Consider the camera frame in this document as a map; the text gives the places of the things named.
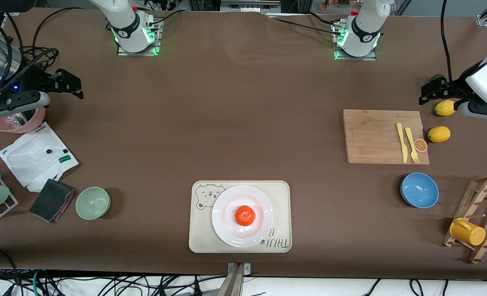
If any blue bowl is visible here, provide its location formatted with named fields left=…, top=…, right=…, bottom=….
left=400, top=172, right=439, bottom=209

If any black floor cable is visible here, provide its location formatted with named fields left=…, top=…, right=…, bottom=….
left=0, top=247, right=20, bottom=284

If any white round plate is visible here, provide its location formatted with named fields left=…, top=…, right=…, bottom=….
left=211, top=185, right=274, bottom=248

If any yellow plastic knife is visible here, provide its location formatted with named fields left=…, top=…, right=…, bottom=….
left=396, top=123, right=408, bottom=163

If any black hanging cable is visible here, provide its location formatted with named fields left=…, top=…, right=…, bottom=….
left=439, top=0, right=458, bottom=85

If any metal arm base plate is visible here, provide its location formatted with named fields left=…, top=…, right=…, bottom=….
left=334, top=21, right=377, bottom=61
left=117, top=18, right=162, bottom=56

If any beige bear print tray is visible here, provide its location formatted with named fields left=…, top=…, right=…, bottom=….
left=189, top=180, right=292, bottom=253

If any wooden cup rack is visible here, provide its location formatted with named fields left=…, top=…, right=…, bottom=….
left=443, top=174, right=487, bottom=264

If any yellow lemon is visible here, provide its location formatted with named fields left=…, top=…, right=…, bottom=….
left=428, top=126, right=451, bottom=143
left=435, top=100, right=457, bottom=117

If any yellow mug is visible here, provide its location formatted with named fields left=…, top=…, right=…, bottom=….
left=450, top=218, right=486, bottom=246

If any grey metal camera mount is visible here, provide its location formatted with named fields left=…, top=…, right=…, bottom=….
left=221, top=262, right=252, bottom=296

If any white plastic bag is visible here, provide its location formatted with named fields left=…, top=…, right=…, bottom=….
left=0, top=122, right=79, bottom=193

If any pink bowl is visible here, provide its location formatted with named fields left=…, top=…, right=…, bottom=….
left=0, top=106, right=46, bottom=134

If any black coiled cable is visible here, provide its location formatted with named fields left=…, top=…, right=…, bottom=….
left=5, top=7, right=84, bottom=83

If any yellow plastic fork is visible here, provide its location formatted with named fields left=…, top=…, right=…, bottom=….
left=405, top=127, right=420, bottom=164

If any teal floor cable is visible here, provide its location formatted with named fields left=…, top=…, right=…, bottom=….
left=31, top=269, right=43, bottom=296

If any wooden cutting board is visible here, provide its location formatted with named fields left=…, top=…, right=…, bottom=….
left=343, top=109, right=430, bottom=165

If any dark grey folded cloth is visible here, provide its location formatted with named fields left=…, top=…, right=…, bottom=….
left=29, top=178, right=76, bottom=223

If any orange mandarin fruit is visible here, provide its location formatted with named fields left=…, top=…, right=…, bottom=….
left=235, top=205, right=256, bottom=226

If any black base cable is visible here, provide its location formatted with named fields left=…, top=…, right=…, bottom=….
left=264, top=12, right=343, bottom=37
left=145, top=10, right=183, bottom=29

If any grey metal box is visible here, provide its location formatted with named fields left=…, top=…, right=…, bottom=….
left=220, top=0, right=281, bottom=14

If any pale green bowl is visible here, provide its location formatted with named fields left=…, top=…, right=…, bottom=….
left=75, top=187, right=111, bottom=220

